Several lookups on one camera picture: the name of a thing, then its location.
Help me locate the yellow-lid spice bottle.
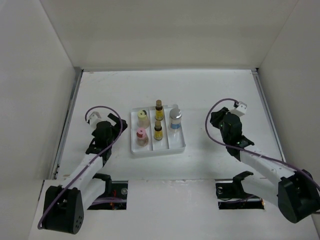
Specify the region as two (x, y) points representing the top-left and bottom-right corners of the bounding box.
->
(137, 109), (150, 129)

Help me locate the pink-lid spice bottle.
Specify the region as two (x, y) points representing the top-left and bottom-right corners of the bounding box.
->
(136, 127), (149, 147)

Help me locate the brown bottle yellow label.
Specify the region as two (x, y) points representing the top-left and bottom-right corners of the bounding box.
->
(154, 120), (163, 141)
(155, 99), (164, 121)

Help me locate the silver-lid jar blue label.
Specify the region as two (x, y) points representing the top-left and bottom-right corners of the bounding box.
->
(169, 107), (182, 131)

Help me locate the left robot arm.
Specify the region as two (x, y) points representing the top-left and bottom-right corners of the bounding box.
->
(37, 110), (128, 235)

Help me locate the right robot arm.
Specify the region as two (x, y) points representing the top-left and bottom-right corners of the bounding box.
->
(210, 107), (320, 223)

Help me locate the white three-compartment tray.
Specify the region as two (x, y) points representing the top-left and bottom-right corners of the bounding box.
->
(130, 104), (186, 158)

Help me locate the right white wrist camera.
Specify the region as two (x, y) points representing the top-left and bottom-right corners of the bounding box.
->
(230, 101), (248, 118)

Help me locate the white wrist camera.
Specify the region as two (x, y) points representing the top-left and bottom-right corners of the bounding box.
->
(230, 101), (248, 118)
(87, 111), (102, 128)

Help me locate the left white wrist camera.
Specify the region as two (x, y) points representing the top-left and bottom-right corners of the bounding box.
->
(87, 111), (102, 128)

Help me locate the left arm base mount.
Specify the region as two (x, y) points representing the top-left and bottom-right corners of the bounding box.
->
(88, 181), (129, 211)

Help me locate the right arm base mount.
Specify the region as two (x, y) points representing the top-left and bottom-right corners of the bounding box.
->
(215, 171), (265, 210)

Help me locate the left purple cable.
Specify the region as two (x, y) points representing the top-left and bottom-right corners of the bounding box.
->
(36, 105), (124, 230)

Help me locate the purple cable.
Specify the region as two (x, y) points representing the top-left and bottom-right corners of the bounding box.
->
(204, 98), (320, 191)
(36, 105), (124, 230)

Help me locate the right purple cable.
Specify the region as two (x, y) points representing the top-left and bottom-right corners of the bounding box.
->
(204, 98), (320, 191)

